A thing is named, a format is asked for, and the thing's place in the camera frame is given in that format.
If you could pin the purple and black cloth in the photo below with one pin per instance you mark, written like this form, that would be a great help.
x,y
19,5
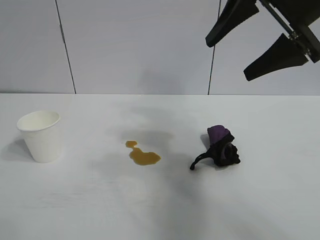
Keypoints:
x,y
222,155

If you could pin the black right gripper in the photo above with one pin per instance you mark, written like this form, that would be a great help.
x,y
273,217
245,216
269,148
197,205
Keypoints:
x,y
305,12

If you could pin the brown liquid spill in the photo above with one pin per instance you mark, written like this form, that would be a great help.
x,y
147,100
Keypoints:
x,y
145,158

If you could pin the white paper cup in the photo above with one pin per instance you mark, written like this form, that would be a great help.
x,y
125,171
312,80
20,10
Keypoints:
x,y
42,142

